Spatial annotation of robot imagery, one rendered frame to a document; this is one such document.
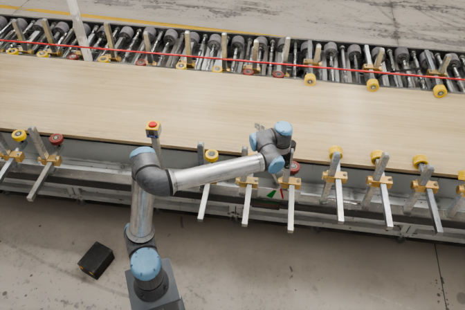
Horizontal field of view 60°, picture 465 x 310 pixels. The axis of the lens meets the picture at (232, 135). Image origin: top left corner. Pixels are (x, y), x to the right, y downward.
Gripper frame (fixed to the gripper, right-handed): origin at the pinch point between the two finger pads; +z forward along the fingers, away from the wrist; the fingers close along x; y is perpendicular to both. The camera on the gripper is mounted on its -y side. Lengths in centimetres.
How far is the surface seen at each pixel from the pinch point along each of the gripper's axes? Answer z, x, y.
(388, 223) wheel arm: 7, -21, 60
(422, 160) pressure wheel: 6, 25, 85
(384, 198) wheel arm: 7, -5, 60
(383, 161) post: -11, 6, 57
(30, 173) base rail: 29, 3, -157
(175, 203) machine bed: 84, 29, -72
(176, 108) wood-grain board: 11, 57, -70
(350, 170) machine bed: 24, 28, 48
